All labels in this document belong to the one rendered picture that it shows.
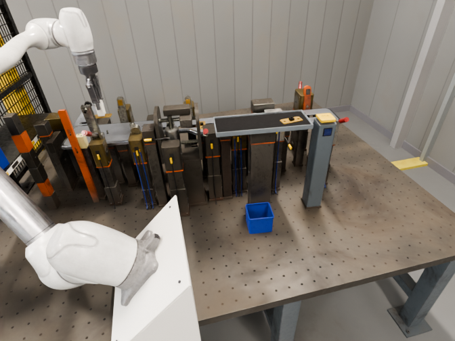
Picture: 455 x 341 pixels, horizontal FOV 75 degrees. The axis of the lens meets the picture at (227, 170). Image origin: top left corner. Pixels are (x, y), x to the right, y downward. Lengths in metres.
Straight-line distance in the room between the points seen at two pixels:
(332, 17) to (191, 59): 1.58
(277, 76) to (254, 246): 2.62
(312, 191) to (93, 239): 0.93
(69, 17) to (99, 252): 0.90
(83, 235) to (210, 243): 0.56
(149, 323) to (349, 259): 0.79
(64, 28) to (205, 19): 2.02
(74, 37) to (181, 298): 1.05
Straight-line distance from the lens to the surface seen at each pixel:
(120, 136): 1.53
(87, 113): 1.37
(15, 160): 1.52
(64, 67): 3.39
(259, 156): 1.21
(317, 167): 1.33
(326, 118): 1.24
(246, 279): 1.19
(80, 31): 1.40
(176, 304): 0.86
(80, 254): 0.92
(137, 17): 3.21
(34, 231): 1.13
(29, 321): 1.32
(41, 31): 1.48
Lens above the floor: 1.68
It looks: 36 degrees down
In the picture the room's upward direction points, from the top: 2 degrees counter-clockwise
